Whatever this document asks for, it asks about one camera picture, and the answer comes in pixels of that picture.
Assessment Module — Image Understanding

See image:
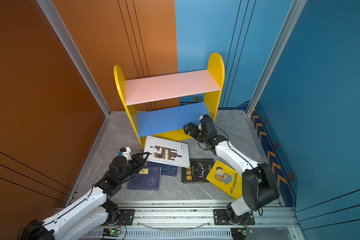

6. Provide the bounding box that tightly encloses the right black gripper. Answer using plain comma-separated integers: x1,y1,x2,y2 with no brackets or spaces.
182,122,208,143

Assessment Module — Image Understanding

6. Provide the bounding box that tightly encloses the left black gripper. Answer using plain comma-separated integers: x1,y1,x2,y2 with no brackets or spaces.
119,151,150,186

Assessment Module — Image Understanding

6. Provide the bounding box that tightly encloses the white book with dark bars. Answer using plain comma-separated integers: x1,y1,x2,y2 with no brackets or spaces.
144,136,190,168

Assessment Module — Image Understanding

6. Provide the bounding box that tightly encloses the purple blue book yellow label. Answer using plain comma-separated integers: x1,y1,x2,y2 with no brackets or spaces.
127,166,162,191

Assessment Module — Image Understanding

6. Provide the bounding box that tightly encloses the dark blue book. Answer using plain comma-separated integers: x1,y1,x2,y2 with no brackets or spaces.
147,162,178,177

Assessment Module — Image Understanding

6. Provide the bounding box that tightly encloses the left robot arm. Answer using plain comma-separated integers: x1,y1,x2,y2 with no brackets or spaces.
18,149,150,240

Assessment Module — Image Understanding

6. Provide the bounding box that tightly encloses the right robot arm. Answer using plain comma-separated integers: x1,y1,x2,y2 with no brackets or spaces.
183,115,280,224

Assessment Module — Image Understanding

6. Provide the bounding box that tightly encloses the black book yellow title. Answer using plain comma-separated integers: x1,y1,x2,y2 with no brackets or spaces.
181,158,215,184

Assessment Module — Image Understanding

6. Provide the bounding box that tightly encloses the yellow pink blue bookshelf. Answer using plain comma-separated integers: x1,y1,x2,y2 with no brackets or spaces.
114,53,225,147

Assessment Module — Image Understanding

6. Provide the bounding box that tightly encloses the yellow cartoon cover book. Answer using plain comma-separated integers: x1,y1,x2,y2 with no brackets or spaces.
206,161,242,200

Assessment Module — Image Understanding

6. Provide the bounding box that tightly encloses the left green circuit board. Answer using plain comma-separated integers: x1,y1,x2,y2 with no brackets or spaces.
102,229,122,238

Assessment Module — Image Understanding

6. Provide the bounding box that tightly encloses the green circuit board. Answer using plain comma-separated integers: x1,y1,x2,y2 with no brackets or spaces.
102,229,122,238
231,228,253,240

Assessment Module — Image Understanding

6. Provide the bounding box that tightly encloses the right green circuit board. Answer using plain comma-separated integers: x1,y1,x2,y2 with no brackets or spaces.
231,228,253,240

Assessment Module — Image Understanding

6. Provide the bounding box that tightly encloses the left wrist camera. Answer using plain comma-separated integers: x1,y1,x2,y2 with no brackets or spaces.
117,147,132,161

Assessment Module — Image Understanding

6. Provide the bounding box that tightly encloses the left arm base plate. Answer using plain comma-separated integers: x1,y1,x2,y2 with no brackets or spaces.
99,209,136,227

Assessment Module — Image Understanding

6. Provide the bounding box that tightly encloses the aluminium front rail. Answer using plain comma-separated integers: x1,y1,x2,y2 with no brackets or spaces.
81,200,305,240

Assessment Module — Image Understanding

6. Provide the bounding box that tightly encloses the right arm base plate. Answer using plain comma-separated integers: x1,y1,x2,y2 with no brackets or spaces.
213,209,256,226

